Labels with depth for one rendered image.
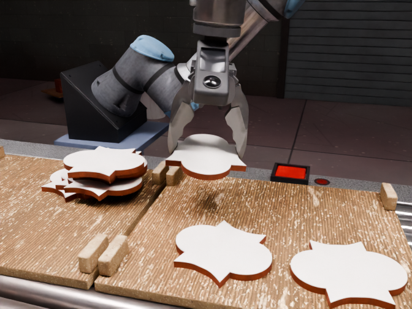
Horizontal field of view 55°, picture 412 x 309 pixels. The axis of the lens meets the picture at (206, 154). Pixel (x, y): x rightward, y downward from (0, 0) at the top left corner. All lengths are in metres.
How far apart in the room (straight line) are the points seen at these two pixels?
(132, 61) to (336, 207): 0.70
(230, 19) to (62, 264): 0.41
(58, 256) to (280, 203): 0.37
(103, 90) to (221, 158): 0.64
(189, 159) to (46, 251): 0.24
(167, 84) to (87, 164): 0.48
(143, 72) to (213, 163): 0.58
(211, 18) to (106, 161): 0.31
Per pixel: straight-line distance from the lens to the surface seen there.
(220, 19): 0.58
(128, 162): 0.71
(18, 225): 0.70
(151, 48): 1.13
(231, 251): 0.56
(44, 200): 0.77
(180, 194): 0.73
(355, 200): 0.76
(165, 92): 1.12
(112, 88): 1.19
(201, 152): 0.64
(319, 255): 0.57
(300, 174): 0.85
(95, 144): 1.20
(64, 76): 1.21
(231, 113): 0.62
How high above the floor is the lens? 1.28
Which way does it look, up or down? 22 degrees down
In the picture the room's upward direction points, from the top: straight up
